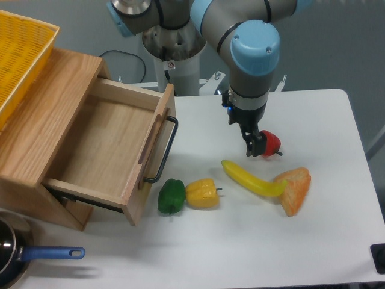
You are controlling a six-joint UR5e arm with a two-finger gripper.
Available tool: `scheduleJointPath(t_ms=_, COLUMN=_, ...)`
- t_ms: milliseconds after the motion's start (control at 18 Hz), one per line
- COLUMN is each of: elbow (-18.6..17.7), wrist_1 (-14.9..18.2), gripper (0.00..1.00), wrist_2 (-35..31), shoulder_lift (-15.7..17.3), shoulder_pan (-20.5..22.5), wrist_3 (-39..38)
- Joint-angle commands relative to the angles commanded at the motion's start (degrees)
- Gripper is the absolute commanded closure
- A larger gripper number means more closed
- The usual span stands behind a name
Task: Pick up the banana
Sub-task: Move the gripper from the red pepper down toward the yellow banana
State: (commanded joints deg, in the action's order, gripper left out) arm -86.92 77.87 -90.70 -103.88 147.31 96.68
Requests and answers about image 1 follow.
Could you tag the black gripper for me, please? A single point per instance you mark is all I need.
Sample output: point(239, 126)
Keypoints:
point(247, 112)

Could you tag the yellow toy banana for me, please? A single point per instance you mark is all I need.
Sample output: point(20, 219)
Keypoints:
point(252, 183)

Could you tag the yellow toy bell pepper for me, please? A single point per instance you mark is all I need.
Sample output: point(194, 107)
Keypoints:
point(202, 194)

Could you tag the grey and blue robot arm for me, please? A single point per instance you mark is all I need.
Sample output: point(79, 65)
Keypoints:
point(241, 32)

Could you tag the red toy bell pepper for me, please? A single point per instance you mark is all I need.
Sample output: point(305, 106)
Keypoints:
point(273, 144)

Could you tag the orange toy fruit wedge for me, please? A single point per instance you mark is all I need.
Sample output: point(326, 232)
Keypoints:
point(298, 184)

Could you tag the green toy bell pepper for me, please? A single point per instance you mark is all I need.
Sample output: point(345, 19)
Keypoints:
point(171, 197)

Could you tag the open wooden drawer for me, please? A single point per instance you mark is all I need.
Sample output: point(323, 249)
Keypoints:
point(117, 138)

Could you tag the black object at table edge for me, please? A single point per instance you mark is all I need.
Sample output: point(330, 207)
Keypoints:
point(377, 251)

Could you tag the wooden drawer cabinet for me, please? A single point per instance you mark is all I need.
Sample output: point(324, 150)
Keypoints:
point(33, 134)

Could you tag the yellow plastic basket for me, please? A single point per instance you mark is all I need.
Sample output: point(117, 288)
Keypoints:
point(26, 45)

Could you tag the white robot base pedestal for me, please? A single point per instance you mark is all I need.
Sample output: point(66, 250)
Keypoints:
point(176, 57)

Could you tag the black metal drawer handle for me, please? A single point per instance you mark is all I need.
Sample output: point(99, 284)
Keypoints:
point(167, 150)

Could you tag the black pan with blue handle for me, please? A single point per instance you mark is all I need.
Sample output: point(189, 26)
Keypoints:
point(18, 249)

